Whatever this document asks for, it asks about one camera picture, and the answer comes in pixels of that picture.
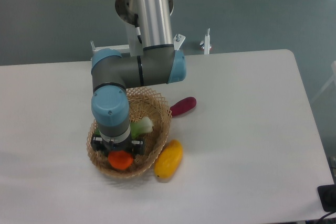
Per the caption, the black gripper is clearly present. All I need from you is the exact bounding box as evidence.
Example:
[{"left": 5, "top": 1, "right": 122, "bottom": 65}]
[{"left": 91, "top": 133, "right": 145, "bottom": 159}]

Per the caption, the orange fruit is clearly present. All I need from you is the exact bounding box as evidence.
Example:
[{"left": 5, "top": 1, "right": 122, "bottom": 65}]
[{"left": 108, "top": 151, "right": 134, "bottom": 170}]

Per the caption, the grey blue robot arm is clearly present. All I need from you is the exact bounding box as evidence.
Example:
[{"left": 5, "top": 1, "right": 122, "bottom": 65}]
[{"left": 90, "top": 0, "right": 186, "bottom": 155}]

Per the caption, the woven wicker basket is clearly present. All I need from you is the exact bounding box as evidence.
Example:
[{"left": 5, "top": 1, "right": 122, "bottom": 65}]
[{"left": 87, "top": 87, "right": 172, "bottom": 179}]

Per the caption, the green bok choy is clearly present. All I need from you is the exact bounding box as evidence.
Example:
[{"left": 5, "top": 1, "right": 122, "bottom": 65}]
[{"left": 92, "top": 116, "right": 154, "bottom": 140}]

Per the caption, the yellow mango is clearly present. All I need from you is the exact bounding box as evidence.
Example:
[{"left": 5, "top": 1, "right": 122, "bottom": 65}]
[{"left": 154, "top": 140, "right": 184, "bottom": 180}]

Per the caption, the purple sweet potato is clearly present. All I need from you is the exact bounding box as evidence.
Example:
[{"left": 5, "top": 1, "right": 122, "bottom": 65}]
[{"left": 170, "top": 97, "right": 197, "bottom": 118}]

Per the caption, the black device at table edge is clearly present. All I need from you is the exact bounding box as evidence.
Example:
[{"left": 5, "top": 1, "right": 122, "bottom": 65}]
[{"left": 317, "top": 184, "right": 335, "bottom": 212}]

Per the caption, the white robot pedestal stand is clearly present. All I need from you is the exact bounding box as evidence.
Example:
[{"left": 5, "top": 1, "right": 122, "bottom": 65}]
[{"left": 90, "top": 0, "right": 213, "bottom": 61}]

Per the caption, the black cable on pedestal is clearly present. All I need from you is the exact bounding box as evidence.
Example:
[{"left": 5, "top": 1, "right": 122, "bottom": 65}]
[{"left": 134, "top": 14, "right": 144, "bottom": 44}]

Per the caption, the white frame right edge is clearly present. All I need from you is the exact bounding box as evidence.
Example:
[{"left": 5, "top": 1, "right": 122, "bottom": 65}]
[{"left": 310, "top": 61, "right": 336, "bottom": 104}]

